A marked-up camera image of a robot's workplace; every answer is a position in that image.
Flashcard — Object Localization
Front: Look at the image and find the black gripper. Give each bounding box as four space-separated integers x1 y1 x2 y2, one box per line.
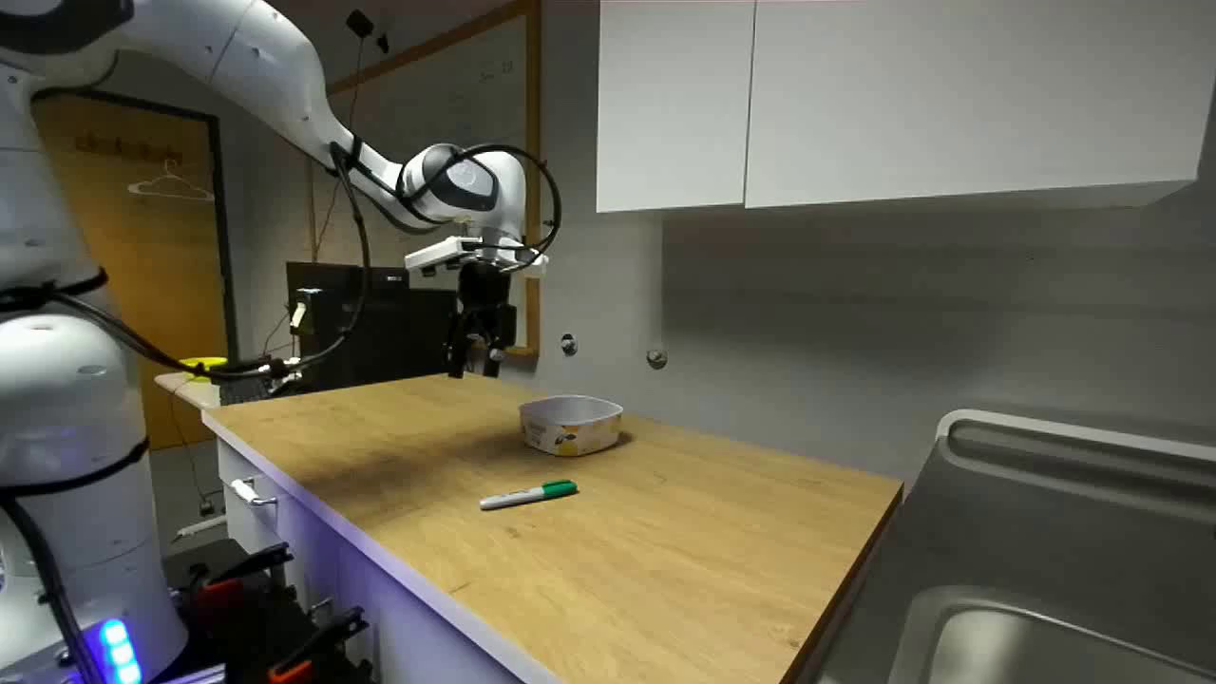
446 260 522 385

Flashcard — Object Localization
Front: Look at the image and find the green capped grey marker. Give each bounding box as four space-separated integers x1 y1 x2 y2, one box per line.
474 476 583 518

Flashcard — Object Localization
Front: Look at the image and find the white bowl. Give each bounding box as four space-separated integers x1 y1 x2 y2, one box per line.
518 393 631 461

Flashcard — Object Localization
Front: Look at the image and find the black box appliance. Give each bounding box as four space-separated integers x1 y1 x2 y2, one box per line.
280 260 466 386

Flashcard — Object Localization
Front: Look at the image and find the white base cabinet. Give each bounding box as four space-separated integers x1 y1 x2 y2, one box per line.
206 431 526 684

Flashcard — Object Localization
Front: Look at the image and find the wood framed whiteboard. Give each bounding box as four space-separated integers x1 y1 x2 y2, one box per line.
303 0 547 368

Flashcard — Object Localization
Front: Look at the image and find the black orange clamp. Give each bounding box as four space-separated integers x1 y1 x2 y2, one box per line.
261 605 372 684
186 542 296 617

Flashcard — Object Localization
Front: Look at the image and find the narrow white cabinet door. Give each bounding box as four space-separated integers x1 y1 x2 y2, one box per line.
593 0 760 215

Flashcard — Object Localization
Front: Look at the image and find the wide white cabinet door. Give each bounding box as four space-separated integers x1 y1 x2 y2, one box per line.
741 0 1216 211

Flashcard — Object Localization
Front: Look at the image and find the stainless steel sink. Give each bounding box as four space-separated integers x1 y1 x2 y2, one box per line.
800 405 1216 684

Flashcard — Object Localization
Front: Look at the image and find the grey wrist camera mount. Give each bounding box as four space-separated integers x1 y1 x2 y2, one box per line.
404 230 550 279

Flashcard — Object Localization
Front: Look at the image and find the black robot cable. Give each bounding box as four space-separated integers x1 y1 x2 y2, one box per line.
71 134 565 385

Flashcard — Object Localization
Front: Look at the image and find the silver drawer handle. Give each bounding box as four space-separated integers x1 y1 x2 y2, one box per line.
225 476 277 512

